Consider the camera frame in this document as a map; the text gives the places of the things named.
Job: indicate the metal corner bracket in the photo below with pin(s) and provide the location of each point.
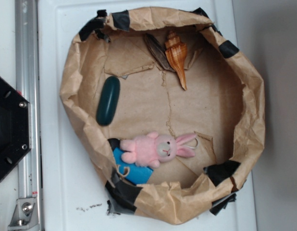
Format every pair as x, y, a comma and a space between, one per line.
25, 216

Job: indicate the aluminium extrusion rail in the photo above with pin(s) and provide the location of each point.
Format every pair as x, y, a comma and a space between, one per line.
27, 82

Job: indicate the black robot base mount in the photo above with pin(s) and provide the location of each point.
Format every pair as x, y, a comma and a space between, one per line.
14, 128

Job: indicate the pink plush bunny toy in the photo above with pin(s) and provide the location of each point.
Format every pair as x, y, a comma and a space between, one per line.
152, 149

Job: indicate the orange spiral sea shell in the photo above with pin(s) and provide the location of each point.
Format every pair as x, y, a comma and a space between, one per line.
176, 53

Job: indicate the dark green oval case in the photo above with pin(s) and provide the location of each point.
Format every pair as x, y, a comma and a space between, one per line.
108, 101

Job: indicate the brown paper bag bin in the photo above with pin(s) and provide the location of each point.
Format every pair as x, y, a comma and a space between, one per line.
223, 105

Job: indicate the dark brown seed pod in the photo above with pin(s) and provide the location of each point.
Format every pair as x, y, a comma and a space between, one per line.
157, 51

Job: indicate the white tray board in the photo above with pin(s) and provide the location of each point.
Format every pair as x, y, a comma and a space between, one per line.
73, 194

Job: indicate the blue rectangular block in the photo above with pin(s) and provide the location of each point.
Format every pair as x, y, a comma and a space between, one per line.
134, 174

